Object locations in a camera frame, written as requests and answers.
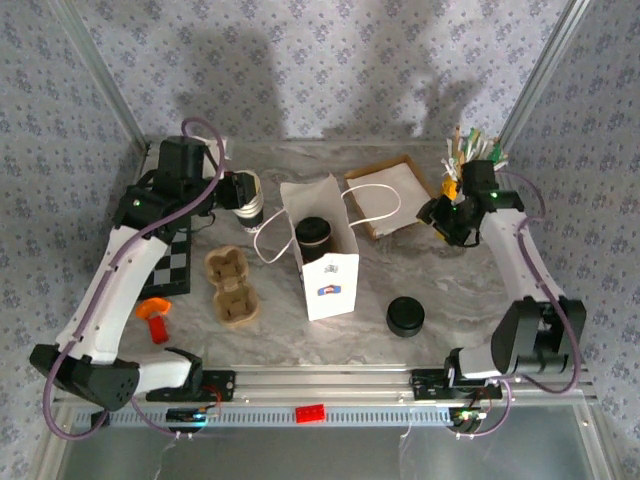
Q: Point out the wooden stirrer stick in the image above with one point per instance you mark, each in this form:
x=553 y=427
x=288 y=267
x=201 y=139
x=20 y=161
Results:
x=457 y=135

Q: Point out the white wrapped straw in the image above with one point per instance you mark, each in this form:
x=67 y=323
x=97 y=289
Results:
x=449 y=167

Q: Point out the aluminium frame post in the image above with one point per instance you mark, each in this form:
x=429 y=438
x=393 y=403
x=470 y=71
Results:
x=545 y=70
x=100 y=75

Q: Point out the thin green white straw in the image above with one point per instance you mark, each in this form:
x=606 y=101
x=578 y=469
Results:
x=470 y=142

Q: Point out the brown pulp cup carrier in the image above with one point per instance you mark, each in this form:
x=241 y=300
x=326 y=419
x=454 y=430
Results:
x=232 y=287

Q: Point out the stack of paper cups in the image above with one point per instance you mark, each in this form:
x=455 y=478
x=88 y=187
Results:
x=250 y=220

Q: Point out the orange plastic piece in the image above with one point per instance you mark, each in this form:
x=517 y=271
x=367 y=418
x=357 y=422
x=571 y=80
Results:
x=152 y=306

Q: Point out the black plastic cup lid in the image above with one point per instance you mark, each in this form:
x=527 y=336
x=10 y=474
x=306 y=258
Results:
x=312 y=230

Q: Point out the white paper takeout bag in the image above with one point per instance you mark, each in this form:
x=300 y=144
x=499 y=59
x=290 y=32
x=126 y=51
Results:
x=330 y=290

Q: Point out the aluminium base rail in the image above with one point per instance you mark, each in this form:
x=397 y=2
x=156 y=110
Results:
x=325 y=387

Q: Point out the small black box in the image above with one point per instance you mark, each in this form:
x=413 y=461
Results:
x=100 y=422

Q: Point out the brown cardboard tray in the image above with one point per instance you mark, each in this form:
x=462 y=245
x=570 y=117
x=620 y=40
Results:
x=357 y=175

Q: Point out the black grey chessboard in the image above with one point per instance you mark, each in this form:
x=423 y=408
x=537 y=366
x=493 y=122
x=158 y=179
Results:
x=172 y=265

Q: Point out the white paper napkin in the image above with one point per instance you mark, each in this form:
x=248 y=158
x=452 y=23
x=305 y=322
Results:
x=390 y=195

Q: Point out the wide green sachet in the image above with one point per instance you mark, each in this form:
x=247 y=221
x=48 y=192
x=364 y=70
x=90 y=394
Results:
x=500 y=152

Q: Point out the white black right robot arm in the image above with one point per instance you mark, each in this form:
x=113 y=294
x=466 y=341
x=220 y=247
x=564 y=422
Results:
x=515 y=260

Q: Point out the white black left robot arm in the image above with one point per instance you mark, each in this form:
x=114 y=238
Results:
x=100 y=300

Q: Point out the small lit circuit board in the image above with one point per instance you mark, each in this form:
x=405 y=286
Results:
x=192 y=416
x=469 y=417

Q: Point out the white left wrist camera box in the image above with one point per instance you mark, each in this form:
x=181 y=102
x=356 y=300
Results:
x=226 y=149

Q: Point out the red toy brick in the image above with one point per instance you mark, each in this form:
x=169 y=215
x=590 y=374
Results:
x=310 y=415

